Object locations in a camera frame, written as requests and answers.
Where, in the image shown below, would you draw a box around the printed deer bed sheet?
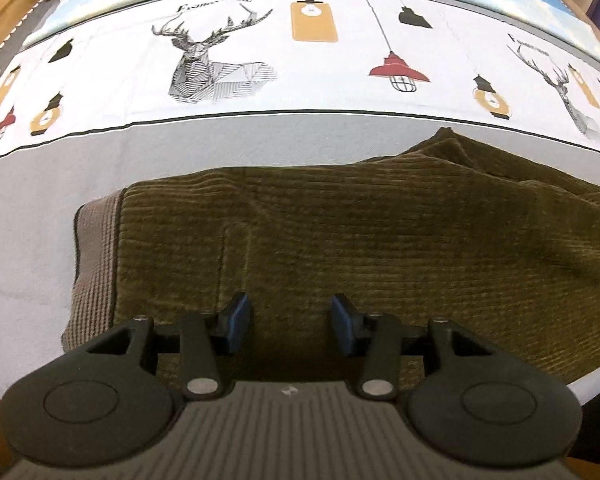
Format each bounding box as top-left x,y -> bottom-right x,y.
0,0 -> 600,394

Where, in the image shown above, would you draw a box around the olive corduroy pants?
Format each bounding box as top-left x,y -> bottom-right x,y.
61,128 -> 600,382

